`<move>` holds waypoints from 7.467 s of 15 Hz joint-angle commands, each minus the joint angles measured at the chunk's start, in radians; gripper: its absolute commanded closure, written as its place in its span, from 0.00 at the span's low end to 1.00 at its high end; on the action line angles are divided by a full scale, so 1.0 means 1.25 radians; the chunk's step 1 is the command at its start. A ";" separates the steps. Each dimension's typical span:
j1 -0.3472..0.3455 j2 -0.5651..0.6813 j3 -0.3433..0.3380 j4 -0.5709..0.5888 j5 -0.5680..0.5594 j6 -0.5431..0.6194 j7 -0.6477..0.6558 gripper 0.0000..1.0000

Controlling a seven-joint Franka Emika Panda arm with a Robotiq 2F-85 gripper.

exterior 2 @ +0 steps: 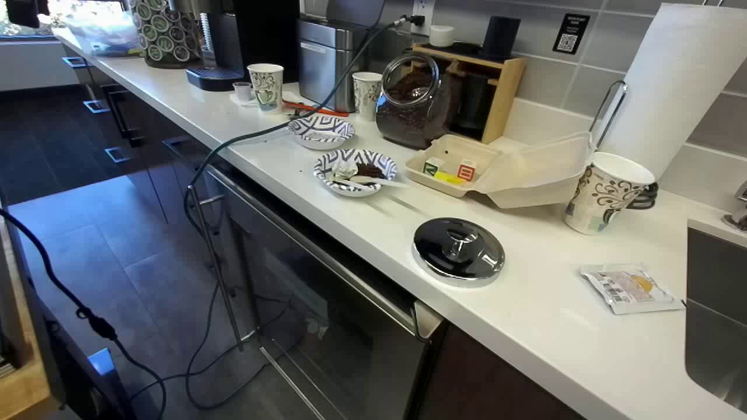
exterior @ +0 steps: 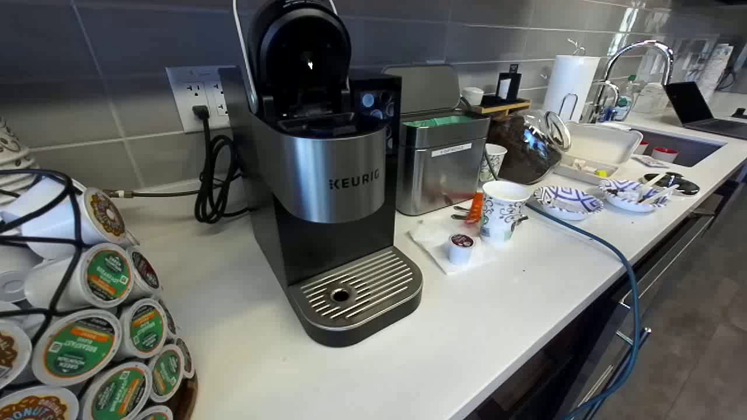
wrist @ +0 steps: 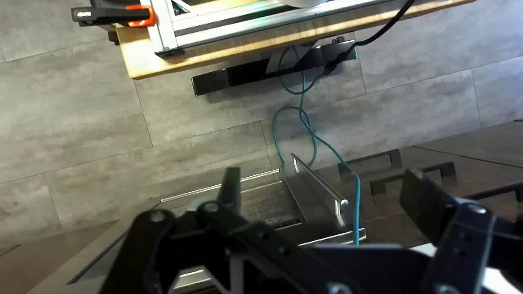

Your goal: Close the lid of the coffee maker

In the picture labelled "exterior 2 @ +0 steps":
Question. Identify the black chrome jar lid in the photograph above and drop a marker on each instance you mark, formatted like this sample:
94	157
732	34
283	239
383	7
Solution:
458	247

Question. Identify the black silver Keurig coffee maker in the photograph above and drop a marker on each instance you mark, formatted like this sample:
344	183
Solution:
265	36

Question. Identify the white plastic utensil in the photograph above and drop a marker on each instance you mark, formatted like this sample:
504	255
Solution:
363	181

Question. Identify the patterned bowl with food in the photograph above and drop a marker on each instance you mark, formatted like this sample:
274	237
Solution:
341	185

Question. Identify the brown food piece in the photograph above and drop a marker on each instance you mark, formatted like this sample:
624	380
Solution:
370	169

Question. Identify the green tea packet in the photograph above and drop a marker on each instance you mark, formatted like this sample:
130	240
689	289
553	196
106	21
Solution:
430	169

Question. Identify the yellow tea packet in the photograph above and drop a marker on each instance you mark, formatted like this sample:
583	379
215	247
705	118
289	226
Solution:
449	177

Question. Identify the blue patterned paper bowl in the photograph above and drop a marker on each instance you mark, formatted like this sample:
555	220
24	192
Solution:
320	132

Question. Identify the red white tea packet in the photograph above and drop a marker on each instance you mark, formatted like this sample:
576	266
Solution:
467	170

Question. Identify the patterned paper cup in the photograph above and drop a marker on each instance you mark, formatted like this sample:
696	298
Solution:
268	85
368	94

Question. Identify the orange stick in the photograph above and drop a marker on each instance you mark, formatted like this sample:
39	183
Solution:
311	108

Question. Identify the stainless dishwasher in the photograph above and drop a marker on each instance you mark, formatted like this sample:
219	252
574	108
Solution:
327	326

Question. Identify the square metal canister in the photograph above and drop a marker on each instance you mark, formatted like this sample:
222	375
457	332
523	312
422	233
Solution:
327	71

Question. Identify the beige takeout container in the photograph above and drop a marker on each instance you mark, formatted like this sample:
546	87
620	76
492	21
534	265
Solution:
528	176

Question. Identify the wooden organizer rack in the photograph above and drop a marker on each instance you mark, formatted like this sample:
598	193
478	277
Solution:
506	100

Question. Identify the small white cup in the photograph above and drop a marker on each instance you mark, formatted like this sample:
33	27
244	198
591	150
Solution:
439	36

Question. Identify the brown sink base cabinet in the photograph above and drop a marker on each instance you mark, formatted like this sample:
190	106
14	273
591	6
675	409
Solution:
483	380

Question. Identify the small black box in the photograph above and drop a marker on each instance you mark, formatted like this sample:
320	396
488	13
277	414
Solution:
500	37

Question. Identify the patterned ceramic mug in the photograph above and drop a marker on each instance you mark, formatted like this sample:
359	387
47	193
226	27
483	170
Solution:
604	193

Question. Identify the dark drawer cabinet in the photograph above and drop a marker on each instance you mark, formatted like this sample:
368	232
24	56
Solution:
148	118

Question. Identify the clear plastic packet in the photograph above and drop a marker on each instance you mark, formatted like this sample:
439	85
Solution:
627	287

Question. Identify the clear plastic bag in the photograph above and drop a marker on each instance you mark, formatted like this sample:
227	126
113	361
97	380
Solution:
102	31

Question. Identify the white paper towel roll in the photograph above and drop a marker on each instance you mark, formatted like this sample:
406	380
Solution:
679	85

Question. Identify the steel kitchen sink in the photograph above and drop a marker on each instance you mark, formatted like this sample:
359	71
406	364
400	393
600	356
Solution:
715	326

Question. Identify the chrome faucet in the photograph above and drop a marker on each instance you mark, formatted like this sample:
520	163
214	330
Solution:
739	210

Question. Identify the white wall outlet plate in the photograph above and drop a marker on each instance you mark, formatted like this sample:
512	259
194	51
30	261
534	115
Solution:
422	9

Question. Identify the black wall sign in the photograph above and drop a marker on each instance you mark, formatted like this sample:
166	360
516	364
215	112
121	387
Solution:
571	34

